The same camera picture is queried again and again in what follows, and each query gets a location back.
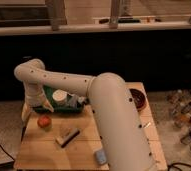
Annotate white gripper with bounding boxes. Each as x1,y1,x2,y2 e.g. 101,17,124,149
21,83,54,122

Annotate red apple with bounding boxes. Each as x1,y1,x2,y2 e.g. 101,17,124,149
37,115,52,128

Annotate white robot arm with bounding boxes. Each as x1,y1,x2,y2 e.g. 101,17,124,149
14,59,158,171

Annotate green plastic cup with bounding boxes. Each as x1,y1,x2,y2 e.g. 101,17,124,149
41,125,52,131

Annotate green plastic tray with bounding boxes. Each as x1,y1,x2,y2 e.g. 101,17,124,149
32,85,89,114

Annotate wooden black brush block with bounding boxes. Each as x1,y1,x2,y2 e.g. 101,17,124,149
55,128,80,148

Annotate wooden cutting board table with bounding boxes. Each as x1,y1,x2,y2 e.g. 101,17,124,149
14,81,168,171

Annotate blue sponge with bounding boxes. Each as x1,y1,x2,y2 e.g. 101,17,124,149
94,149,107,165

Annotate dark brown bowl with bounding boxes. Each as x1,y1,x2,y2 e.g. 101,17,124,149
130,88,146,111

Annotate black cable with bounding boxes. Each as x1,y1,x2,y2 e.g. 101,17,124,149
0,128,16,163

